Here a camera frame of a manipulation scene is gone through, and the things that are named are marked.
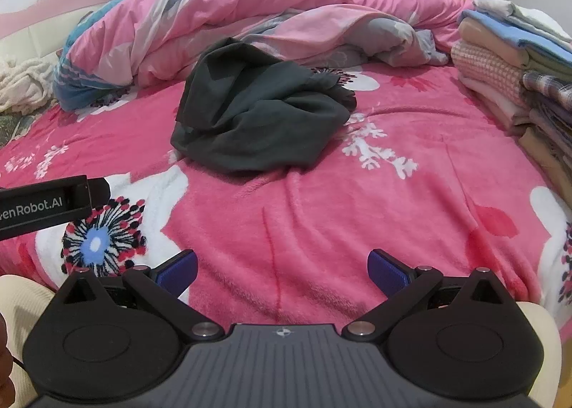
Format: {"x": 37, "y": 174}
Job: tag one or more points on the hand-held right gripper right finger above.
{"x": 386, "y": 271}

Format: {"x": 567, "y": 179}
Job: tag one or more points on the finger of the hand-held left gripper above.
{"x": 99, "y": 193}

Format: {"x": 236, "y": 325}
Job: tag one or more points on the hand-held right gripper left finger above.
{"x": 178, "y": 271}

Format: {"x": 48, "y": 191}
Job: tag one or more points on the dark grey pants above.
{"x": 250, "y": 122}

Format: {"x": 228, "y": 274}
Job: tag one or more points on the stack of folded clothes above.
{"x": 500, "y": 72}

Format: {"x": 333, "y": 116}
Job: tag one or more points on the green patterned pillow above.
{"x": 13, "y": 128}

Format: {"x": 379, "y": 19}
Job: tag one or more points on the pink floral blanket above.
{"x": 313, "y": 211}

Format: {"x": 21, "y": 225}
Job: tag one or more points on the cream knitted blanket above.
{"x": 22, "y": 77}

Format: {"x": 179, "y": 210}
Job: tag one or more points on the cream and pink headboard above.
{"x": 44, "y": 32}

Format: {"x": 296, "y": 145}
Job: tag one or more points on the pink patterned quilt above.
{"x": 178, "y": 32}

